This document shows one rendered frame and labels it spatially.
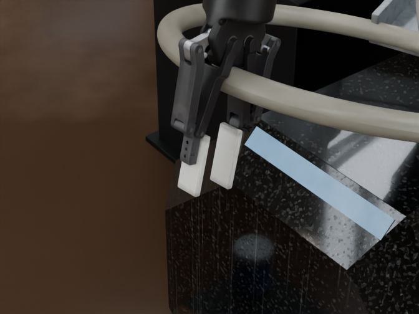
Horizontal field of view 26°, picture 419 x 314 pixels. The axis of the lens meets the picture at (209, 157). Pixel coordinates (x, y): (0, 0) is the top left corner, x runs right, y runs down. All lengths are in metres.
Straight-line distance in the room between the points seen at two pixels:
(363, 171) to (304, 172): 0.10
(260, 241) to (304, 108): 0.68
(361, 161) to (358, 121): 0.58
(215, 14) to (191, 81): 0.07
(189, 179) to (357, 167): 0.54
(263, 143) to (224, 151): 0.54
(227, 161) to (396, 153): 0.55
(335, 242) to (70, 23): 2.32
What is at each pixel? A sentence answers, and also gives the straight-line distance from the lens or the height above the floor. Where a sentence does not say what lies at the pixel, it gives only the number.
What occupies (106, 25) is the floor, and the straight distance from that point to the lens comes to 3.56.
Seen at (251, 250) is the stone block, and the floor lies 0.63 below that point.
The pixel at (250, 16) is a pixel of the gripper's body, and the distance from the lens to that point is 0.92.
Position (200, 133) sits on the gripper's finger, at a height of 1.17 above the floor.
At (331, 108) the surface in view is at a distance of 0.91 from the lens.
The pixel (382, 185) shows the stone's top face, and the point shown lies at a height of 0.83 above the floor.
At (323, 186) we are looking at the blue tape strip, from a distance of 1.47.
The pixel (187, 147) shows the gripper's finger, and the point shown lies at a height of 1.15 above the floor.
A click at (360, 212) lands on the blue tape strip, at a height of 0.80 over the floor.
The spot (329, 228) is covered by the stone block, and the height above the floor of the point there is 0.77.
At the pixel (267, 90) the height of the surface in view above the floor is 1.22.
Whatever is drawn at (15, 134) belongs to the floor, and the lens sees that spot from 3.00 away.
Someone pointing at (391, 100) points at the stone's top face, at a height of 0.83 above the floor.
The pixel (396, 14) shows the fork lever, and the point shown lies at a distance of 1.43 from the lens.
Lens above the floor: 1.73
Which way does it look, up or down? 37 degrees down
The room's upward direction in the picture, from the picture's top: straight up
